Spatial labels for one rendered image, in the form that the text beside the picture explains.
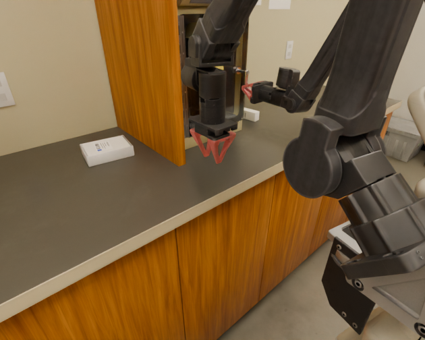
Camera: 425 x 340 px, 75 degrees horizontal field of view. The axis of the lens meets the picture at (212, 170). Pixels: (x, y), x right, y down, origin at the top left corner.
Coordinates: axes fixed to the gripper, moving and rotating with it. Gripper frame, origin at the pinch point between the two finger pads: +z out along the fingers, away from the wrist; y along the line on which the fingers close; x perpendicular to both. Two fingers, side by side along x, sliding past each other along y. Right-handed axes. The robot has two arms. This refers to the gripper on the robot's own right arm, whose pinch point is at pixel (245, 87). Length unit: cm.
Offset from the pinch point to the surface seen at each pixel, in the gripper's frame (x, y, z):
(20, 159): 21, 75, 37
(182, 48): -15.1, 25.3, 4.4
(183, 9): -25.7, 23.2, 5.8
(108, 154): 18, 51, 14
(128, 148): 17.3, 44.2, 13.2
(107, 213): 20, 63, -13
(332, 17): -20, -146, 49
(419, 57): 18, -284, 20
